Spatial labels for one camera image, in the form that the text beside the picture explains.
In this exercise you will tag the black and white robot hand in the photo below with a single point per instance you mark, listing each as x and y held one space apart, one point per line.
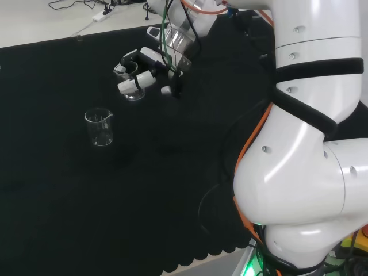
148 56

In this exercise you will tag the small clear glass beaker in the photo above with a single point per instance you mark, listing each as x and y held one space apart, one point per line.
135 96

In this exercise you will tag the tall clear glass beaker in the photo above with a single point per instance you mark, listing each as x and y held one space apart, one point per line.
99 129

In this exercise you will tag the white power strip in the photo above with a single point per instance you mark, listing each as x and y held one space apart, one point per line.
101 15

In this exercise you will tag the clear tape piece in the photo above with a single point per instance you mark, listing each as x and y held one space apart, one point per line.
79 37

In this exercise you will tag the black bench cloth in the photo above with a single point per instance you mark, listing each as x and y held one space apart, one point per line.
86 201

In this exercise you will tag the yellow stop button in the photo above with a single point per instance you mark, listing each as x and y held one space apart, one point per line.
360 238

